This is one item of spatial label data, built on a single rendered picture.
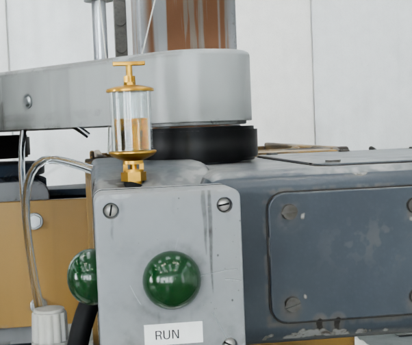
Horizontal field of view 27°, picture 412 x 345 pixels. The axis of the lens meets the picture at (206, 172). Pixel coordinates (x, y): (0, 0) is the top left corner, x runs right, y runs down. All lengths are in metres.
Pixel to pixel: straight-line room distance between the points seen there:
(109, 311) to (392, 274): 0.18
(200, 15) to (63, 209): 0.28
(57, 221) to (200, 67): 0.31
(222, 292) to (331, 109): 5.45
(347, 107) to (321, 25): 0.58
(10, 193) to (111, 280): 0.44
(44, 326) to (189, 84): 0.24
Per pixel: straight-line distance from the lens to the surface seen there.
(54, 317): 0.71
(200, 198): 0.44
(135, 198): 0.44
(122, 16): 1.04
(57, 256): 0.87
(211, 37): 0.99
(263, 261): 0.50
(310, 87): 5.85
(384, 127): 6.00
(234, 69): 0.62
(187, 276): 0.43
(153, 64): 0.62
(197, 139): 0.60
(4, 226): 0.87
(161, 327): 0.45
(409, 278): 0.53
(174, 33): 0.99
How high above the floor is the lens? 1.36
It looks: 3 degrees down
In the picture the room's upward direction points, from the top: 2 degrees counter-clockwise
